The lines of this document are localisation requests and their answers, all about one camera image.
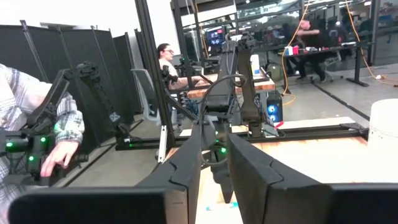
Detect lit display screen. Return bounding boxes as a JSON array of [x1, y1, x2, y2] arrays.
[[206, 28, 226, 47]]

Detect grey office chair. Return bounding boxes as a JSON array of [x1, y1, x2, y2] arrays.
[[130, 68, 163, 126]]

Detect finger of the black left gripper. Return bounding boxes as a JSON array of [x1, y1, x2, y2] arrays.
[[210, 164, 235, 205]]

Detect person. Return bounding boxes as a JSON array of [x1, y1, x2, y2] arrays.
[[294, 18, 331, 82], [157, 43, 213, 91], [0, 63, 86, 224]]

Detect blue white toothbrush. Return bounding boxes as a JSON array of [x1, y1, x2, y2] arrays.
[[205, 201, 239, 212]]

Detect black rig upright post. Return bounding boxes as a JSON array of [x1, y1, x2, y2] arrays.
[[134, 0, 176, 163]]

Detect white blue container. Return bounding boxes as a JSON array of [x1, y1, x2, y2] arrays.
[[249, 54, 261, 76]]

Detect white wipes canister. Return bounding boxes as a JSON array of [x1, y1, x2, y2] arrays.
[[368, 98, 398, 151]]

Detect black desk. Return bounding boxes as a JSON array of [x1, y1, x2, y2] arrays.
[[281, 43, 371, 88]]

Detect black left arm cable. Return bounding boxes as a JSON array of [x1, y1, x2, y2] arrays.
[[198, 73, 247, 125], [200, 141, 228, 167]]

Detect person's hand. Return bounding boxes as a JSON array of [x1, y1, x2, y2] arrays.
[[39, 141, 80, 179]]

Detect black rig diagonal strut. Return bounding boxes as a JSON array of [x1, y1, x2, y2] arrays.
[[163, 90, 200, 123]]

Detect yellow hanging cable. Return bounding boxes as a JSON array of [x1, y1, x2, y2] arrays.
[[344, 0, 398, 87], [280, 0, 312, 106]]

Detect black folding room divider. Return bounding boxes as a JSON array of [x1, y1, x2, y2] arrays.
[[0, 20, 144, 147]]

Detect black computer tower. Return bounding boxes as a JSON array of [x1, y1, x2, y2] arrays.
[[266, 90, 284, 124]]

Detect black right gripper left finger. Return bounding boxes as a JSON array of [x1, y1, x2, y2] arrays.
[[9, 123, 205, 224]]

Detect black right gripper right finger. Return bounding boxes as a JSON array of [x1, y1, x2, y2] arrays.
[[226, 133, 398, 224]]

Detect red white box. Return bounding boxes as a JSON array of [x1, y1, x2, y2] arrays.
[[284, 45, 300, 57]]

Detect wooden background table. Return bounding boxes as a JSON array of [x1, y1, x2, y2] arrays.
[[185, 73, 276, 101]]

